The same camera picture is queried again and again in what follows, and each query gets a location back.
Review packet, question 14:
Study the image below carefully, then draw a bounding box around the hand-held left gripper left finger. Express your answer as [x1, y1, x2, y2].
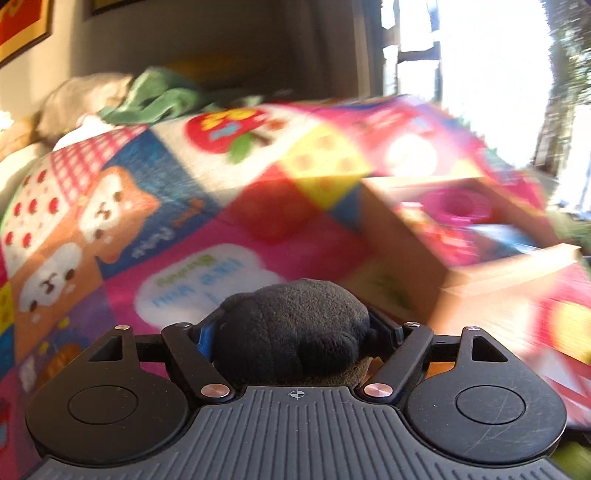
[87, 308, 237, 402]

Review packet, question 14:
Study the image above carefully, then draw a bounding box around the brown cardboard box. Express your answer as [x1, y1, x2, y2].
[359, 176, 583, 326]

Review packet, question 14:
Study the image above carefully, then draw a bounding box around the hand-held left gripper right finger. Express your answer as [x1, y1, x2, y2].
[355, 305, 509, 403]

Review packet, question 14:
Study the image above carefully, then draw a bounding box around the black plush toy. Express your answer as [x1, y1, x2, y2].
[211, 278, 378, 385]

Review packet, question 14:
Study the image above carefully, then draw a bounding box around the dark framed wall picture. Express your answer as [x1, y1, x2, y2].
[90, 0, 155, 16]

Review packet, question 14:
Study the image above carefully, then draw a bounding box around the black window frame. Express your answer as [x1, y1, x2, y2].
[382, 0, 441, 100]

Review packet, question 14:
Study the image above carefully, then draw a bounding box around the colourful printed blanket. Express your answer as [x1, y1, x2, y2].
[0, 95, 591, 467]

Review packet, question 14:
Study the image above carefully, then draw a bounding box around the pink cupcake toy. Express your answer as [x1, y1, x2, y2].
[421, 188, 492, 228]

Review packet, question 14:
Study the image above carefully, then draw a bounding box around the green cloth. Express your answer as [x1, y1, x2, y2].
[98, 66, 265, 126]

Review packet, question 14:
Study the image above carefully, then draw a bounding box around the beige pillow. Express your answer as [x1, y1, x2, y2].
[36, 73, 136, 140]

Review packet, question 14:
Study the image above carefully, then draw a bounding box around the framed red wall picture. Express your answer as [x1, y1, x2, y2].
[0, 0, 52, 66]

